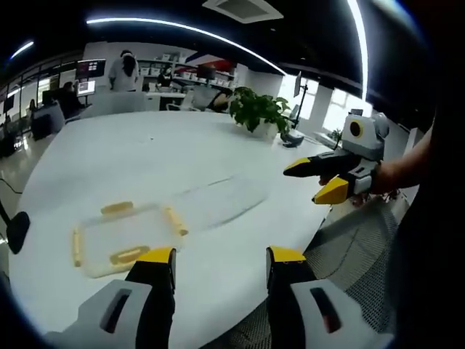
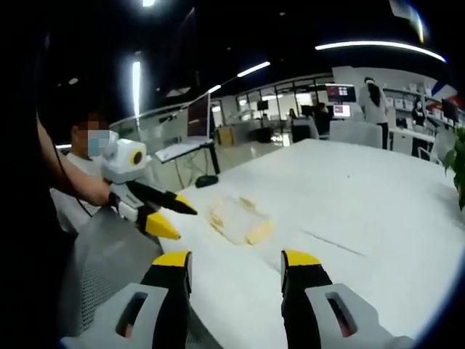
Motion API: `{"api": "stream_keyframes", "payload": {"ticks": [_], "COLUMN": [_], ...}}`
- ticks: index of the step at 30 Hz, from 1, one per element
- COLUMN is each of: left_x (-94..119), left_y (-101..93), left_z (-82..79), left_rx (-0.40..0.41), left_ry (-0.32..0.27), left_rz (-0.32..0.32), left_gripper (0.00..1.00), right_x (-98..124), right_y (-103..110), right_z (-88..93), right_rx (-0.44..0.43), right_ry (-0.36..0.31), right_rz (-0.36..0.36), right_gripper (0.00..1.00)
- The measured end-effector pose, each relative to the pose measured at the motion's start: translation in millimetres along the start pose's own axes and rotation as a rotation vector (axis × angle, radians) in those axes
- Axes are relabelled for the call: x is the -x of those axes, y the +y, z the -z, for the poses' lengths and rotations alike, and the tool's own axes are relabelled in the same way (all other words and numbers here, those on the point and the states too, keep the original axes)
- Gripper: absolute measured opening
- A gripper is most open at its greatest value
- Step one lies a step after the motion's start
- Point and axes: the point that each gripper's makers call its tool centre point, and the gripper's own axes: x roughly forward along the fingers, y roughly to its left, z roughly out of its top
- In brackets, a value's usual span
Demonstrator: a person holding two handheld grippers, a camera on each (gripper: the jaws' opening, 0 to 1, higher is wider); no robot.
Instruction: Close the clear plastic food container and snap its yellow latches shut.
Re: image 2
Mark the small white-framed screen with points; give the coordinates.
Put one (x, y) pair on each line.
(341, 111)

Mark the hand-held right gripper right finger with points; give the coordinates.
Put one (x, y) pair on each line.
(363, 320)

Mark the beige plastic buckle part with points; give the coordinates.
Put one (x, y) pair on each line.
(258, 232)
(216, 220)

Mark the grey mesh chair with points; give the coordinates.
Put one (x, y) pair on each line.
(105, 254)

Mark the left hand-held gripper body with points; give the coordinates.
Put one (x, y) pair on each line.
(121, 160)

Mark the short ceiling light strip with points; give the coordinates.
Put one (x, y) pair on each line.
(214, 89)

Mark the white office chair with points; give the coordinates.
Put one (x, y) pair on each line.
(354, 132)

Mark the shelf with white boxes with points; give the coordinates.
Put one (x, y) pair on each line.
(403, 100)

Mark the white side desk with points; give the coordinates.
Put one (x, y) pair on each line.
(181, 149)

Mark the wall screen with red picture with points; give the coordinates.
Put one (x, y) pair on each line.
(339, 92)

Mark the long ceiling light strip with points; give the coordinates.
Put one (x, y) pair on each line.
(253, 69)
(378, 45)
(136, 91)

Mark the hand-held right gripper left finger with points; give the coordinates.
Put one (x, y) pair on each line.
(109, 320)

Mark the black computer monitor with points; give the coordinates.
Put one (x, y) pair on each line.
(449, 110)

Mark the green potted plant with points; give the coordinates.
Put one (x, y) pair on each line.
(458, 163)

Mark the cardboard box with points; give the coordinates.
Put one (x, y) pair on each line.
(224, 135)

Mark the computer monitor on stand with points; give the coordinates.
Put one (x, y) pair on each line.
(198, 116)

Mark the flat black desk device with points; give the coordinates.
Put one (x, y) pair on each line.
(206, 181)

